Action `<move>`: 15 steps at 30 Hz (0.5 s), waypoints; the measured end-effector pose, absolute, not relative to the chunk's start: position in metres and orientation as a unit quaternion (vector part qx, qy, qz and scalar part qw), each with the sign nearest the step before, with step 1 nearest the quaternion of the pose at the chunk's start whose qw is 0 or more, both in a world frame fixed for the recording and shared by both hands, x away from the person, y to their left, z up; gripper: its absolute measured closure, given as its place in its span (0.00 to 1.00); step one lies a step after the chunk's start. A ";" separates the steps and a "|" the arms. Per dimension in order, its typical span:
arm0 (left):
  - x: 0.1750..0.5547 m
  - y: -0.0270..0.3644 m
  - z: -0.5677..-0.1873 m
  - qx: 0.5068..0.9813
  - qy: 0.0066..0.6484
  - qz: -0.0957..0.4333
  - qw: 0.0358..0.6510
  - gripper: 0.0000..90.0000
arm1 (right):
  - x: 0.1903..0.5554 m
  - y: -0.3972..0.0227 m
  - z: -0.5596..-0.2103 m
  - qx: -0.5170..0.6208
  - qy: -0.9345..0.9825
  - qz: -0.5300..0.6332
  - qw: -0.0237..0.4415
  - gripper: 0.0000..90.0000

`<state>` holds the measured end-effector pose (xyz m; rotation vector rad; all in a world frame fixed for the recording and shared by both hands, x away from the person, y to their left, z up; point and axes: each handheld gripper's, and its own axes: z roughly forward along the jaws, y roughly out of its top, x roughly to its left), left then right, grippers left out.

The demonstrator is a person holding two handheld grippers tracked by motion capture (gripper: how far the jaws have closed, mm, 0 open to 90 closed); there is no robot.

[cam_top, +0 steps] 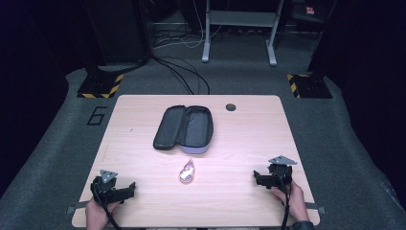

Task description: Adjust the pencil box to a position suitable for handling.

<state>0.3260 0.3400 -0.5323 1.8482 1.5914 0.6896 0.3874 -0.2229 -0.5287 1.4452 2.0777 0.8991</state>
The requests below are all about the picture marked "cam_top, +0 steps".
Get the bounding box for grey table edge bracket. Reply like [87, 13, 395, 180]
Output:
[65, 200, 91, 216]
[304, 201, 327, 216]

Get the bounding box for black stand with striped base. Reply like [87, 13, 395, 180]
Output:
[285, 0, 339, 100]
[77, 0, 124, 100]

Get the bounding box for hand-held gripper cable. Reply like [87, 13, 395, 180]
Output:
[277, 172, 292, 230]
[91, 180, 123, 230]

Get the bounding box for black zip pencil case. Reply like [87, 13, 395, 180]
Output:
[152, 104, 215, 155]

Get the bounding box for white floor cables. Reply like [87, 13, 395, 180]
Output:
[152, 0, 225, 50]

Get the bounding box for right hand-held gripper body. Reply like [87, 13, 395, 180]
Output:
[267, 155, 298, 194]

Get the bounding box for person's left hand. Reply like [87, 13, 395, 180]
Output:
[84, 195, 122, 230]

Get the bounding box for grey metal desk frame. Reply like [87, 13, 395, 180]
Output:
[201, 0, 285, 67]

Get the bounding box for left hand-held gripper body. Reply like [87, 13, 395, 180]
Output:
[90, 169, 129, 206]

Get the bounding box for person's right hand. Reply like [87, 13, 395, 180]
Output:
[271, 180, 309, 222]

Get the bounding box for small shiny packet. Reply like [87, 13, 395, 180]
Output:
[178, 159, 196, 185]

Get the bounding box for right hand-held gripper cable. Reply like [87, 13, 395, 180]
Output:
[277, 172, 292, 230]

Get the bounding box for black floor cables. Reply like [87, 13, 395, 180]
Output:
[150, 55, 212, 96]

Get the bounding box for black cabinet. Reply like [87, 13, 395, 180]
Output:
[83, 0, 152, 65]

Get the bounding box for left hand-held gripper cable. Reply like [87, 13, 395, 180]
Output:
[91, 180, 123, 230]

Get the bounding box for black box with red label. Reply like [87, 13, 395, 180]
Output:
[291, 0, 337, 24]

